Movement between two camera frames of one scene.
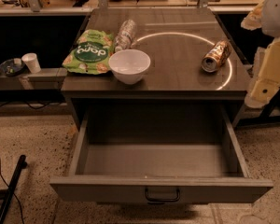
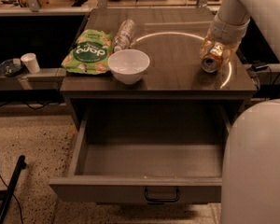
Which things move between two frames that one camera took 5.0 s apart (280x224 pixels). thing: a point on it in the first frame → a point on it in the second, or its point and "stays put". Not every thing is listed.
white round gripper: (277, 14) → (228, 33)
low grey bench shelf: (45, 79) stays put
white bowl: (129, 65) stays put
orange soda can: (217, 56) stays put
